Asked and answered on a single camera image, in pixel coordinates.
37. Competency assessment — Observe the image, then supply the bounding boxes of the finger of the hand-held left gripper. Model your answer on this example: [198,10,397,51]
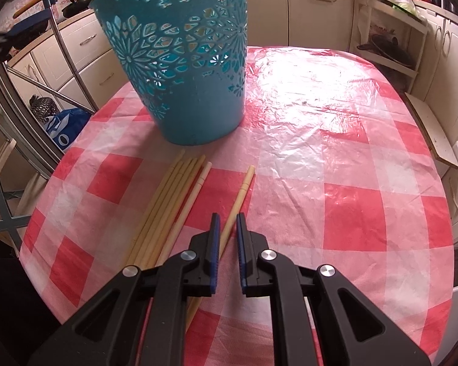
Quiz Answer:
[5,18,49,42]

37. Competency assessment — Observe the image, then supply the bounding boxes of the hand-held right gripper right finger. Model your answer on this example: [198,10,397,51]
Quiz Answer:
[234,213,432,366]

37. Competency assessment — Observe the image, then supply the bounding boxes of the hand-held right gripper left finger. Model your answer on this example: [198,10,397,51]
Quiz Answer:
[27,213,222,366]

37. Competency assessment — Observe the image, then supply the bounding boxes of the teal perforated plastic basket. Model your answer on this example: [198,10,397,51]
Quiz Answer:
[89,0,249,146]

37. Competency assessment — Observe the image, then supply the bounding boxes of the black frying pan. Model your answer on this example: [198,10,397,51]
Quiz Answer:
[61,0,94,18]

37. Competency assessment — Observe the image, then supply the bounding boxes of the cream drawer cabinet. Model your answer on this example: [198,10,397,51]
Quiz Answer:
[5,8,132,113]

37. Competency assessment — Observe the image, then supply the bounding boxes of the dark speckled object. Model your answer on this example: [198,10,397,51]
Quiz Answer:
[28,95,58,124]

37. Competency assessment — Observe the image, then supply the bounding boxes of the red checkered tablecloth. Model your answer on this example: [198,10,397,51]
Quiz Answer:
[19,46,455,366]

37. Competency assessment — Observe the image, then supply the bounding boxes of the blue printed bag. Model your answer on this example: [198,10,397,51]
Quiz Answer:
[42,107,93,151]

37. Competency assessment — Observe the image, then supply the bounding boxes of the white wooden chair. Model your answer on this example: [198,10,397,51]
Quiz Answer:
[0,137,18,245]

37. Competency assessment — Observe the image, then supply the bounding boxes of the worn wooden bench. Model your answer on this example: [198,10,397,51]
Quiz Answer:
[404,91,458,168]

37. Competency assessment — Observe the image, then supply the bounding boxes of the dark wok with lid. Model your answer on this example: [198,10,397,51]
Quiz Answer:
[357,34,415,67]

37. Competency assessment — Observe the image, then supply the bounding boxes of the white hanging cloth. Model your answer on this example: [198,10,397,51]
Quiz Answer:
[357,0,375,42]

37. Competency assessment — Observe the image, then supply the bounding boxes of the white shelf rack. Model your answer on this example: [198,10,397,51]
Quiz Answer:
[349,0,430,92]

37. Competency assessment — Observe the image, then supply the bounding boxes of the cream tall side cabinets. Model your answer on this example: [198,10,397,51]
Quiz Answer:
[405,0,458,290]

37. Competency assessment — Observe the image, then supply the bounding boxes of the clear bag of greens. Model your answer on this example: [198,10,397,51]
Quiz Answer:
[380,0,418,16]

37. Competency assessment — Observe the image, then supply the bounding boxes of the wooden handle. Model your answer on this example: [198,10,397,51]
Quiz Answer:
[13,0,42,19]

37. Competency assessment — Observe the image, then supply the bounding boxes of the metal tube frame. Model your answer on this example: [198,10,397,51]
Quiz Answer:
[0,0,100,180]

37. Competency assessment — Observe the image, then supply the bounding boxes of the cream kitchen cabinets with handles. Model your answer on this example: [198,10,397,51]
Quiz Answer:
[248,0,367,48]

